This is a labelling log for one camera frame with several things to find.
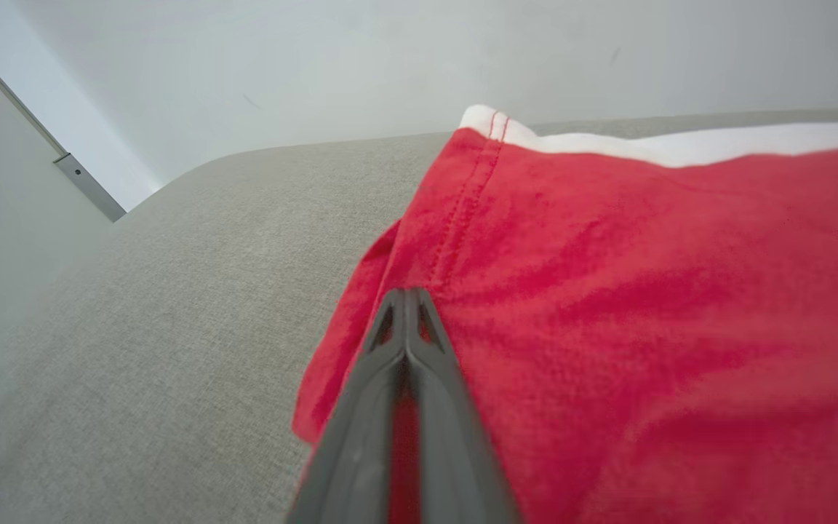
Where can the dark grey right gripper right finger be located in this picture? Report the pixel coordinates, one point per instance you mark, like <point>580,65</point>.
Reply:
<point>448,437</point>

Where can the metal edge strip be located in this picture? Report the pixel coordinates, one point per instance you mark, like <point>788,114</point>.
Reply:
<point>90,188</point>

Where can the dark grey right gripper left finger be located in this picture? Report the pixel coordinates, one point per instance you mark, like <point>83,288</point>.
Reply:
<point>361,437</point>

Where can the grey wall panel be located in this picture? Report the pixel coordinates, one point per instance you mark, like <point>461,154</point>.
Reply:
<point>4,218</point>

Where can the red shorts with white stripes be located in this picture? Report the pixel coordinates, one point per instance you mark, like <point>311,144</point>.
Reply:
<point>644,327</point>

